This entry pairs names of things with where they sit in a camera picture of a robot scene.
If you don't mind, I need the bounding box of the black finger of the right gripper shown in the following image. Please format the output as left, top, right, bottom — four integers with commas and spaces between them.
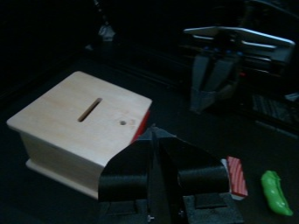
204, 55, 243, 102
189, 53, 216, 116

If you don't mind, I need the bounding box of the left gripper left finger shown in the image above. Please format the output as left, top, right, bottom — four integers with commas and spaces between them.
97, 127, 156, 224

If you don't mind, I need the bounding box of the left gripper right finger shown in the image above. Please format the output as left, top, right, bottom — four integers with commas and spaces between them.
153, 126, 245, 224

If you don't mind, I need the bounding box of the toy salmon sushi block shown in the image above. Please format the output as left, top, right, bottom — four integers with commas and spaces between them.
219, 156, 249, 201

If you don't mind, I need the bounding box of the wooden box with slot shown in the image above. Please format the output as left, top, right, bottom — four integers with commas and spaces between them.
4, 70, 155, 200

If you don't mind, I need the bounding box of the white pole base bracket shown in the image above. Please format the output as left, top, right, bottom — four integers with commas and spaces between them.
97, 24, 117, 42

